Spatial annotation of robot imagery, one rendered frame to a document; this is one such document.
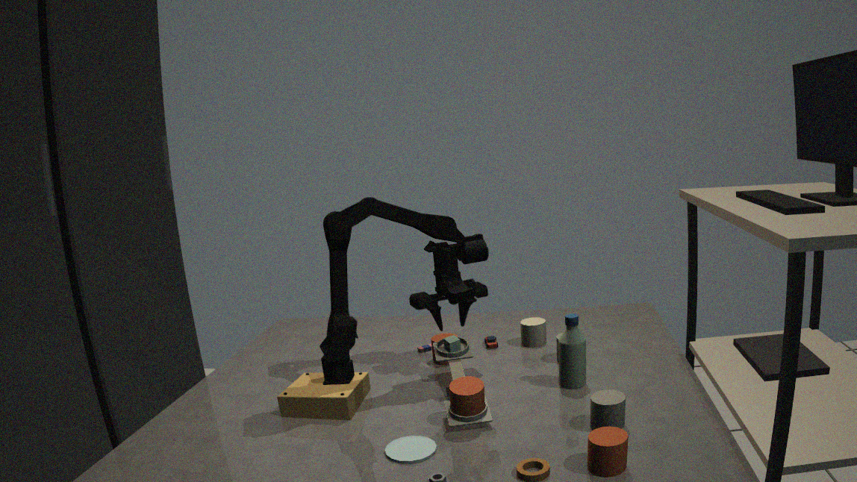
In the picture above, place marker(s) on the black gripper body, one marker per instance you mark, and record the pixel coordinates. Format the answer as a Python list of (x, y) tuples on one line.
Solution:
[(423, 300)]

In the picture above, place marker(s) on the cream balance beam with square pans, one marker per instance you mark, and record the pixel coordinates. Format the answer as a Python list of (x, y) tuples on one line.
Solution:
[(456, 370)]

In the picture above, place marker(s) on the tan ring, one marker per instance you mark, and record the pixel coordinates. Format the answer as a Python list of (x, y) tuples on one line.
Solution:
[(533, 476)]

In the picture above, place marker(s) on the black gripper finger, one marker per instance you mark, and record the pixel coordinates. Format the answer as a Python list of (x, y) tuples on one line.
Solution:
[(464, 308), (435, 311)]

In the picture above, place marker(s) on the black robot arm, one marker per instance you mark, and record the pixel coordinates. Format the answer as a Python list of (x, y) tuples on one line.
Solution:
[(342, 328)]

